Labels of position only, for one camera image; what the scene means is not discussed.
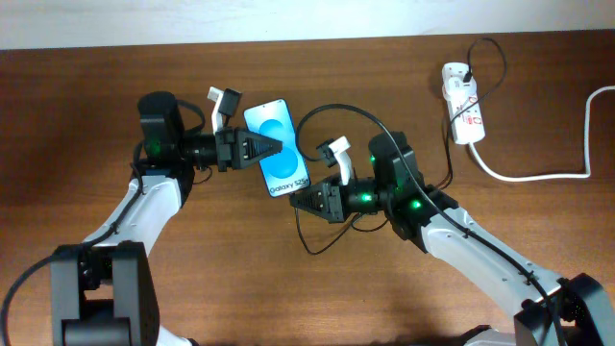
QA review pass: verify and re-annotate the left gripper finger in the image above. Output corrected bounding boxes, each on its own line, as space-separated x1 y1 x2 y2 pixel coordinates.
239 151 276 169
239 129 283 154

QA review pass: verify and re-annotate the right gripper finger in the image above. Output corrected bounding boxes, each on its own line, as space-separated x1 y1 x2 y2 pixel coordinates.
292 178 333 202
290 199 332 222

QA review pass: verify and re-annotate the blue Samsung smartphone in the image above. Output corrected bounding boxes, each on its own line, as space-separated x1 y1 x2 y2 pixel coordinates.
243 99 310 198

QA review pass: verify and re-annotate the black charging cable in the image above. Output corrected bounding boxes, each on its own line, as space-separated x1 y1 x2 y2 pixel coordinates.
294 37 508 257

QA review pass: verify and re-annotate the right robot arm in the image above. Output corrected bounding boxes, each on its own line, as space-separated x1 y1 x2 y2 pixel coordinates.
290 132 614 345

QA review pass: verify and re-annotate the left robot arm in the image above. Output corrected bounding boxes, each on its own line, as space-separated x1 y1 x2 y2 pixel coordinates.
51 87 283 345

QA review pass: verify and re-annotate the white charger plug adapter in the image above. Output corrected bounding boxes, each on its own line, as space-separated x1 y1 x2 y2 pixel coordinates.
442 76 478 101

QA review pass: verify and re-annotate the white power strip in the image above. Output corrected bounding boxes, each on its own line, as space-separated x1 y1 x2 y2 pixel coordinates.
441 62 485 145

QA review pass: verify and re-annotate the white power strip cord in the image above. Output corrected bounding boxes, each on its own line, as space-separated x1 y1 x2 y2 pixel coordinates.
467 85 615 184

